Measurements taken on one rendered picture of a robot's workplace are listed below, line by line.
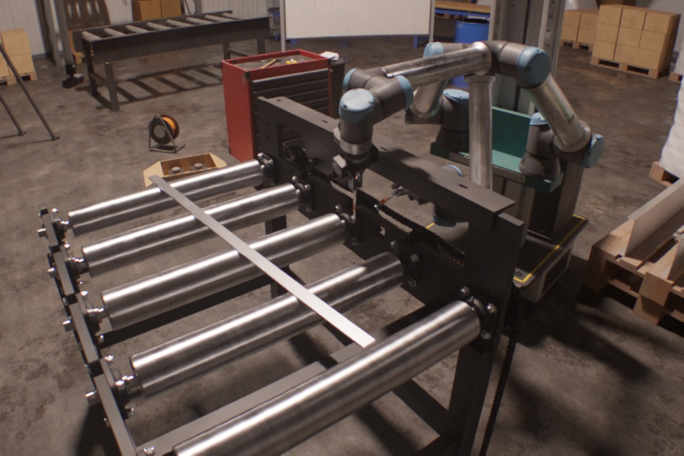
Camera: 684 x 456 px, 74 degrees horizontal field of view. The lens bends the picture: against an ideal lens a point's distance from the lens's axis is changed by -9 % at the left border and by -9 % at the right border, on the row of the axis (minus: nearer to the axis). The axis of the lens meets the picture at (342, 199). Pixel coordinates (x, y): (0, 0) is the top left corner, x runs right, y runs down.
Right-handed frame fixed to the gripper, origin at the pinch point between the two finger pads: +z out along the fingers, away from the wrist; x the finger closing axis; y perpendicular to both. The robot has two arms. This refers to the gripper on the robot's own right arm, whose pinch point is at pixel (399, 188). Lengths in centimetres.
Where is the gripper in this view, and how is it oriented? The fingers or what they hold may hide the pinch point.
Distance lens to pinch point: 162.5
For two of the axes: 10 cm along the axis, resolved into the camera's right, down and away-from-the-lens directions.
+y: 5.8, -4.9, -6.5
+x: 4.5, 8.6, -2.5
